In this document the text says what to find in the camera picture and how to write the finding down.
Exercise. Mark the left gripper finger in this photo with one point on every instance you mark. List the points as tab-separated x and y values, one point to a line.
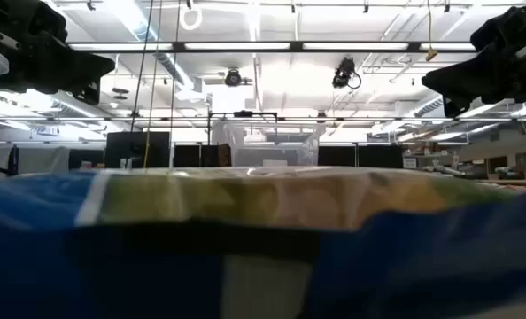
90	66
86	82

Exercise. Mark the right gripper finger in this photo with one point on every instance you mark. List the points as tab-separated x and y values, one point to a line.
453	90
449	76

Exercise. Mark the clear plastic bin with label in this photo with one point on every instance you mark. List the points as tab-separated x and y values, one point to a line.
269	150

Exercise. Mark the blue Maruchan noodle pack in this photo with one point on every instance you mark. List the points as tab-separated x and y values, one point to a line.
263	199

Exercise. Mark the black monitor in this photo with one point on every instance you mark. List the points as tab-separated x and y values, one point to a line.
134	148

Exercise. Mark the small white sign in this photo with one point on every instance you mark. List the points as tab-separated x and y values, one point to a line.
410	163

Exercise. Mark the black partition panel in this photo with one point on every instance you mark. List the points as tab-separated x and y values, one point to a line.
187	156
337	156
380	156

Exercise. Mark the long wooden bench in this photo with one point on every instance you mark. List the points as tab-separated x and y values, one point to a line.
520	182

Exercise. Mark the black overhead light bar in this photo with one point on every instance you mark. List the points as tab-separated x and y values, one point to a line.
296	46

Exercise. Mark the silver ventilation duct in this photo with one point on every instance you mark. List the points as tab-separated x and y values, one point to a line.
172	68

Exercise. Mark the black round overhead camera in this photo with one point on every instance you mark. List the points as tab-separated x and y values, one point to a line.
233	78

